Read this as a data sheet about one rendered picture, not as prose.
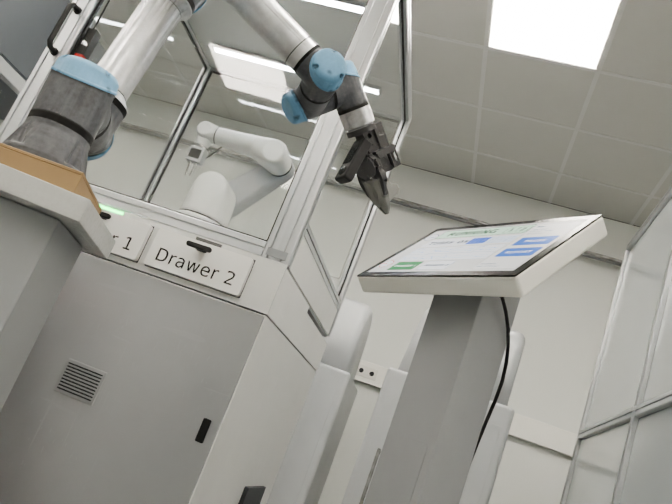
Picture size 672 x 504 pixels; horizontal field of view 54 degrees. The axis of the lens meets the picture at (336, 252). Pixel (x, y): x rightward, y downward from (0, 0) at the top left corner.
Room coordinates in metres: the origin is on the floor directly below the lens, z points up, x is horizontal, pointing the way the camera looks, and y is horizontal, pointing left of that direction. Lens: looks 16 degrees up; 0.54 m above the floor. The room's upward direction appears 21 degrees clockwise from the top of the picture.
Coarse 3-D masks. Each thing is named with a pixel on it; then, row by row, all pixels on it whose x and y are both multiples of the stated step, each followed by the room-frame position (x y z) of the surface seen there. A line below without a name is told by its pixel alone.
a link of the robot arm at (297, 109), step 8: (296, 88) 1.33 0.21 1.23; (288, 96) 1.32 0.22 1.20; (296, 96) 1.32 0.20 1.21; (336, 96) 1.34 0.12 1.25; (288, 104) 1.33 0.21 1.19; (296, 104) 1.32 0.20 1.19; (304, 104) 1.31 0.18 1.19; (312, 104) 1.30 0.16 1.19; (320, 104) 1.29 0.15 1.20; (328, 104) 1.35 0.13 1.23; (336, 104) 1.36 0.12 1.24; (288, 112) 1.35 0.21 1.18; (296, 112) 1.33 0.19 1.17; (304, 112) 1.33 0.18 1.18; (312, 112) 1.34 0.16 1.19; (320, 112) 1.35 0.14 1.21; (296, 120) 1.35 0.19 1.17; (304, 120) 1.36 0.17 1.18
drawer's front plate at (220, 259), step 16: (160, 240) 1.80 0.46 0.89; (176, 240) 1.79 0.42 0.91; (192, 240) 1.79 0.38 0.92; (160, 256) 1.80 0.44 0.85; (192, 256) 1.78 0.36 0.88; (208, 256) 1.77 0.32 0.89; (224, 256) 1.76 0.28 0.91; (240, 256) 1.75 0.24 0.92; (176, 272) 1.79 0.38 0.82; (192, 272) 1.78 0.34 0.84; (224, 272) 1.76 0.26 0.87; (240, 272) 1.75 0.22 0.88; (224, 288) 1.75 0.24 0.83; (240, 288) 1.75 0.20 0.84
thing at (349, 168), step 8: (360, 144) 1.40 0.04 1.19; (368, 144) 1.41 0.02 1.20; (352, 152) 1.42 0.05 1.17; (360, 152) 1.40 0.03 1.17; (344, 160) 1.43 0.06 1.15; (352, 160) 1.40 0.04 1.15; (360, 160) 1.40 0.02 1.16; (344, 168) 1.40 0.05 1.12; (352, 168) 1.40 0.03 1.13; (336, 176) 1.42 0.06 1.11; (344, 176) 1.39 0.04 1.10; (352, 176) 1.40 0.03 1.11
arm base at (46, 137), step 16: (32, 112) 1.10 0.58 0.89; (48, 112) 1.09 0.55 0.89; (32, 128) 1.08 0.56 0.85; (48, 128) 1.08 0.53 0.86; (64, 128) 1.09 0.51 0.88; (80, 128) 1.11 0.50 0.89; (16, 144) 1.07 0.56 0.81; (32, 144) 1.07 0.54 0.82; (48, 144) 1.08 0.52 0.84; (64, 144) 1.09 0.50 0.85; (80, 144) 1.12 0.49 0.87; (64, 160) 1.09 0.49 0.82; (80, 160) 1.12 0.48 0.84
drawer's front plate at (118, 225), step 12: (120, 216) 1.84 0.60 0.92; (108, 228) 1.84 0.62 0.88; (120, 228) 1.83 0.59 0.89; (132, 228) 1.82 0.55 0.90; (144, 228) 1.82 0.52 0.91; (120, 240) 1.83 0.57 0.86; (132, 240) 1.82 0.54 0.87; (144, 240) 1.82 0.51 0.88; (120, 252) 1.83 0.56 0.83; (132, 252) 1.82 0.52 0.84
